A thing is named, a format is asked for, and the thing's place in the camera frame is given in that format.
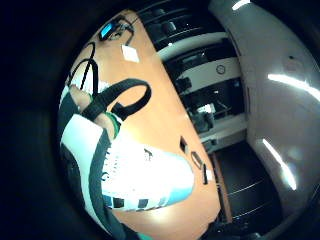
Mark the white paper card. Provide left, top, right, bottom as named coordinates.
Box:
left=121, top=44, right=141, bottom=64

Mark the small black block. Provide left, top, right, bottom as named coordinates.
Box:
left=179, top=136, right=190, bottom=155

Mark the ceiling strip lamp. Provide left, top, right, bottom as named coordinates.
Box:
left=231, top=0, right=252, bottom=11
left=261, top=138, right=298, bottom=192
left=267, top=73, right=320, bottom=103

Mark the black cable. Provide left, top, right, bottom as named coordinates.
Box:
left=113, top=15, right=137, bottom=47
left=68, top=41, right=100, bottom=98

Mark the white and teal box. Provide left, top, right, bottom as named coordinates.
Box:
left=59, top=113, right=196, bottom=214

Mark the small black frame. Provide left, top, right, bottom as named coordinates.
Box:
left=190, top=151, right=204, bottom=170

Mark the small black bar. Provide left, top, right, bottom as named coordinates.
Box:
left=201, top=163, right=210, bottom=186

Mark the phone with blue screen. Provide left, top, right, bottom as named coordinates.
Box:
left=98, top=21, right=117, bottom=42

